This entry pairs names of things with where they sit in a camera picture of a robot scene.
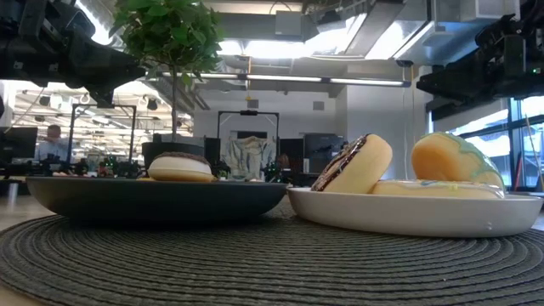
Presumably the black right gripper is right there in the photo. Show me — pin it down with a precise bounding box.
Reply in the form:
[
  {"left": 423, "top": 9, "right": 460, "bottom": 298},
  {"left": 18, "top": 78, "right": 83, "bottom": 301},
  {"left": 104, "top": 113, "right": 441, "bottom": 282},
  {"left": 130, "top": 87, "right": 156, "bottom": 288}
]
[{"left": 416, "top": 12, "right": 544, "bottom": 111}]

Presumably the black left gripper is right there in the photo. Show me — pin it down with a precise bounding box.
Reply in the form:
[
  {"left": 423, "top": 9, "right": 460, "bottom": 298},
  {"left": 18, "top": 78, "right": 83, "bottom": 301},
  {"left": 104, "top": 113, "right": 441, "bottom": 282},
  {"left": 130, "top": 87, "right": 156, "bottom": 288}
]
[{"left": 54, "top": 37, "right": 145, "bottom": 107}]

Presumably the large green iced donut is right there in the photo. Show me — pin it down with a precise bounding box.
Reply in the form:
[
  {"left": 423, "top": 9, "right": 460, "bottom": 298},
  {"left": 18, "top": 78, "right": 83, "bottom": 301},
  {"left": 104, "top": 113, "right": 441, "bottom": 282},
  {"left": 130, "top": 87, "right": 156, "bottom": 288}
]
[{"left": 411, "top": 131, "right": 507, "bottom": 191}]

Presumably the small brown sprinkled donut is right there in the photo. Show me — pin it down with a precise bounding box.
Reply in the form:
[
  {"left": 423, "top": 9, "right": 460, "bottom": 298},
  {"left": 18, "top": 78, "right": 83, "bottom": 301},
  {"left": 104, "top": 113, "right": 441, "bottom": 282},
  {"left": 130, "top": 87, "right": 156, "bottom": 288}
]
[{"left": 147, "top": 151, "right": 216, "bottom": 184}]

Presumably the large chocolate iced donut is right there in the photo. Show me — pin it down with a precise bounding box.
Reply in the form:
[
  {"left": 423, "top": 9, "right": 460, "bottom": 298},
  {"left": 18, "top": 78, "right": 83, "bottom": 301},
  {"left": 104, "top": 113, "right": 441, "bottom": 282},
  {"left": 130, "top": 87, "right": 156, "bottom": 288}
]
[{"left": 309, "top": 133, "right": 394, "bottom": 195}]

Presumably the green leafy artificial plant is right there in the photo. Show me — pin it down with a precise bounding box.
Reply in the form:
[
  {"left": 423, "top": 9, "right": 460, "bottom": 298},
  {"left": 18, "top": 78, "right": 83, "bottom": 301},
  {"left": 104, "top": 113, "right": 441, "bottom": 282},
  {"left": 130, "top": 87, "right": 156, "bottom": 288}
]
[{"left": 108, "top": 0, "right": 224, "bottom": 144}]

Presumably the person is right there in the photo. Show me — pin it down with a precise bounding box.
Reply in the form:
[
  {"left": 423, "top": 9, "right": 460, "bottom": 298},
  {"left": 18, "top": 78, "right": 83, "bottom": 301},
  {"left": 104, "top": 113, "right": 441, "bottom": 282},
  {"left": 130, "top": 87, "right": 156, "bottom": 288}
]
[
  {"left": 275, "top": 152, "right": 293, "bottom": 173},
  {"left": 35, "top": 123, "right": 72, "bottom": 163}
]

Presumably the large pink iced donut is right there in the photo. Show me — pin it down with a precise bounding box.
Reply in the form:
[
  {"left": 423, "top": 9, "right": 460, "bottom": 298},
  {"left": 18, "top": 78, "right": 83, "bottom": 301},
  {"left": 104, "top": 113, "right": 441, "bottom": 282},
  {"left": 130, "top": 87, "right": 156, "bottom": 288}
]
[{"left": 371, "top": 178, "right": 506, "bottom": 200}]

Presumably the black computer monitor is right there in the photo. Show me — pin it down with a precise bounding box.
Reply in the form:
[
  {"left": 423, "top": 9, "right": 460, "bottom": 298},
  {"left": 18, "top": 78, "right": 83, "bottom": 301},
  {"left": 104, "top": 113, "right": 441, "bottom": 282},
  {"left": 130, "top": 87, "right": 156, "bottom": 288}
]
[
  {"left": 0, "top": 126, "right": 39, "bottom": 165},
  {"left": 303, "top": 133, "right": 346, "bottom": 174}
]

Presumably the black round plate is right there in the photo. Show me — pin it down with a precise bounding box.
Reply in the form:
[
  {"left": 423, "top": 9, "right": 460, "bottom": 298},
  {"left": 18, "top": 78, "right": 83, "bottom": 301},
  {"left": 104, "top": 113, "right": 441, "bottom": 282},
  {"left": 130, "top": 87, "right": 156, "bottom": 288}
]
[{"left": 25, "top": 175, "right": 289, "bottom": 224}]

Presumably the white round plate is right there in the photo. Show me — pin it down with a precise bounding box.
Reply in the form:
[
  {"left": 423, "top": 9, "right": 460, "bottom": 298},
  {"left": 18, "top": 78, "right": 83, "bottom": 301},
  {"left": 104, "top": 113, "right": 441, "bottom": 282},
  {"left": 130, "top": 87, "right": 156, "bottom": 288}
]
[{"left": 286, "top": 186, "right": 544, "bottom": 238}]

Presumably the white hanging cloth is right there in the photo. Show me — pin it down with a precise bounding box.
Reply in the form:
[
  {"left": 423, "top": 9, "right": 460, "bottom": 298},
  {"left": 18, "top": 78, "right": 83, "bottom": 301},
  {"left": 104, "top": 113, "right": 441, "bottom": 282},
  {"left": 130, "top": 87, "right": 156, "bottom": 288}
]
[{"left": 223, "top": 135, "right": 278, "bottom": 179}]

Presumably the long ceiling light bar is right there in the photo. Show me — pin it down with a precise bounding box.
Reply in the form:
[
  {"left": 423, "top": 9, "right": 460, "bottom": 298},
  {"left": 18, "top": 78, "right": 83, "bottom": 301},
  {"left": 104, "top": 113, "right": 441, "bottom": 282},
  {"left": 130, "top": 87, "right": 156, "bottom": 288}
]
[{"left": 139, "top": 70, "right": 412, "bottom": 89}]

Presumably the grey ceiling box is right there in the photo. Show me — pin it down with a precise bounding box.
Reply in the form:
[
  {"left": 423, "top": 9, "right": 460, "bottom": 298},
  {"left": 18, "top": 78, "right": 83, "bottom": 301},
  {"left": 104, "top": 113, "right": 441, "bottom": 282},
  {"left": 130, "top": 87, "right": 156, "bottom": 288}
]
[{"left": 274, "top": 10, "right": 303, "bottom": 37}]

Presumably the round dark grey woven placemat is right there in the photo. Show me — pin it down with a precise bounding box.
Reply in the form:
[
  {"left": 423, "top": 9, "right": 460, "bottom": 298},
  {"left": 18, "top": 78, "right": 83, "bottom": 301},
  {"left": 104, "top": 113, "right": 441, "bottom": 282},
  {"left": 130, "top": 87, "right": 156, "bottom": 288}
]
[{"left": 0, "top": 199, "right": 544, "bottom": 306}]

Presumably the black robot station frame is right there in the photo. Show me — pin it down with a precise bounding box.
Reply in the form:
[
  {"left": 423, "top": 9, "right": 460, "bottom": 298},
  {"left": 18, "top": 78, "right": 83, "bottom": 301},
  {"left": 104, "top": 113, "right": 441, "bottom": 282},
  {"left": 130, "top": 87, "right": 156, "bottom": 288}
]
[
  {"left": 216, "top": 110, "right": 281, "bottom": 141},
  {"left": 65, "top": 103, "right": 138, "bottom": 167}
]

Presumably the silver ceiling duct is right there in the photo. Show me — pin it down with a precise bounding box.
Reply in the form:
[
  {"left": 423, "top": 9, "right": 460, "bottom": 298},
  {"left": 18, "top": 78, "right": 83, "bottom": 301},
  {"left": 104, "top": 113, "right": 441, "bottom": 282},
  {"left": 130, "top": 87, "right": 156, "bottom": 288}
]
[{"left": 303, "top": 0, "right": 522, "bottom": 67}]

